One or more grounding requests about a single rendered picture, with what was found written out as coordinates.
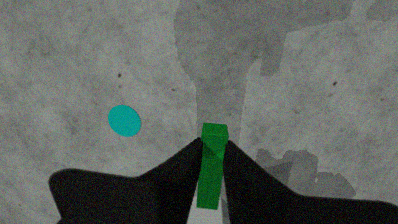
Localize green rectangular post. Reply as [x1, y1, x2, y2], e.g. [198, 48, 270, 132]
[196, 123, 229, 210]

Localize teal circle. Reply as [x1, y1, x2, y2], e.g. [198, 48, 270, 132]
[108, 105, 141, 137]

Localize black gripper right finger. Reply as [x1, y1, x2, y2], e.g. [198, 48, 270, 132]
[223, 140, 398, 224]

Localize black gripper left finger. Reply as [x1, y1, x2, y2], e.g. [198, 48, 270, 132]
[48, 137, 203, 224]

